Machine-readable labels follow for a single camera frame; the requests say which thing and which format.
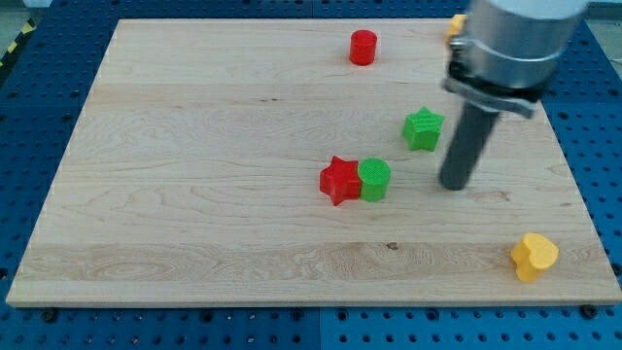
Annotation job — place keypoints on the green cylinder block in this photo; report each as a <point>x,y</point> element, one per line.
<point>375,175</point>

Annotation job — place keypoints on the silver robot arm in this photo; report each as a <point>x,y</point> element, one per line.
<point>508,51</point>

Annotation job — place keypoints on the yellow block behind arm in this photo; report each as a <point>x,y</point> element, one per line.
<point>455,27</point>

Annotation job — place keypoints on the green star block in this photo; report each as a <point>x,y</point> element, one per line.
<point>421,130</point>

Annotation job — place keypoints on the red star block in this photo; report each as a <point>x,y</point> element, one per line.
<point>340,181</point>

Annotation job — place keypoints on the light wooden board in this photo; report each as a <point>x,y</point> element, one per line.
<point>192,177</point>

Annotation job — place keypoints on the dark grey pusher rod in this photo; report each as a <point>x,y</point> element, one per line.
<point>469,140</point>

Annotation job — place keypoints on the red cylinder block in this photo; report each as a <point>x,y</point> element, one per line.
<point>362,47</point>

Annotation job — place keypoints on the yellow heart block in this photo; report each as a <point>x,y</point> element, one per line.
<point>533,255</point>

